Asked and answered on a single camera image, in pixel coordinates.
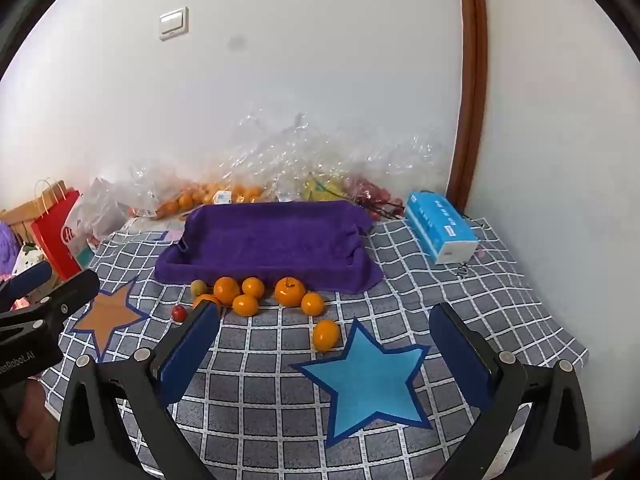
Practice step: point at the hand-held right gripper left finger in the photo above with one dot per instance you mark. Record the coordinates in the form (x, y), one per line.
(187, 350)

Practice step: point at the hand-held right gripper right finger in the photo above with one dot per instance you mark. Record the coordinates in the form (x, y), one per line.
(457, 350)

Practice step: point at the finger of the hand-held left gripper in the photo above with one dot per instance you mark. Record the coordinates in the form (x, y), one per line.
(75, 292)
(30, 277)

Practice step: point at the red cherry tomato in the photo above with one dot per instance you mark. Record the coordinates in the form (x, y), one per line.
(179, 313)

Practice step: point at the small orange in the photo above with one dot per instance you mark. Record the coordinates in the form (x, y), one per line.
(253, 287)
(226, 290)
(245, 305)
(202, 299)
(312, 304)

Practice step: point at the small green plum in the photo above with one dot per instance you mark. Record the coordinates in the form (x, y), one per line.
(198, 287)

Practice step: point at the large orange with stem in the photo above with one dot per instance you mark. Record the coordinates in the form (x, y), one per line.
(290, 291)

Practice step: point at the oval orange kumquat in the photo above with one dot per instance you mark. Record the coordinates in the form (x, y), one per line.
(326, 335)

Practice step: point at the purple towel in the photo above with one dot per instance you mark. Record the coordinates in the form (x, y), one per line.
(270, 240)

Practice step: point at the person's left hand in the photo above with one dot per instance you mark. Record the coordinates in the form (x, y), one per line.
(37, 410)

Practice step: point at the white floral cloth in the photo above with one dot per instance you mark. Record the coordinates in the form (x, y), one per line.
(27, 255)

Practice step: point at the purple cloth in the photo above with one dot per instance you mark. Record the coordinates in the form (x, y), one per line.
(6, 250)

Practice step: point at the red paper shopping bag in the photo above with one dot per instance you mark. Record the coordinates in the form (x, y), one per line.
(55, 240)

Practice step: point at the brown wooden furniture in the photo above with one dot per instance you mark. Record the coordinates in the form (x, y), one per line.
(20, 212)

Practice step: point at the grey checkered star blanket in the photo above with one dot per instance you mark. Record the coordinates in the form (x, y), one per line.
(260, 375)

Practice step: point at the white plastic bag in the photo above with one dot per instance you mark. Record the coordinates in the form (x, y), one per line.
(95, 210)

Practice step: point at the blue tissue pack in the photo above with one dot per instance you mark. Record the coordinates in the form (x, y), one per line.
(440, 225)

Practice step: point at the cloudy plastic bag of oranges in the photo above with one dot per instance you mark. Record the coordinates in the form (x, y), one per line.
(180, 200)

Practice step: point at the clear plastic bag of oranges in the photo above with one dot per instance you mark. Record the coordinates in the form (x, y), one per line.
(240, 192)

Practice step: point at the clear bag of red grapes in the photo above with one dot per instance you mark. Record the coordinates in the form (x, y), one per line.
(370, 190)

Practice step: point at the clear bag of yellow fruit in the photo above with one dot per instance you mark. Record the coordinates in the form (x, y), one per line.
(317, 187)

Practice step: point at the white wall switch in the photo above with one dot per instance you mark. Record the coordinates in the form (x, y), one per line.
(174, 24)

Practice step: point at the brown wooden door frame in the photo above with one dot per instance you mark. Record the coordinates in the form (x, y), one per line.
(472, 60)

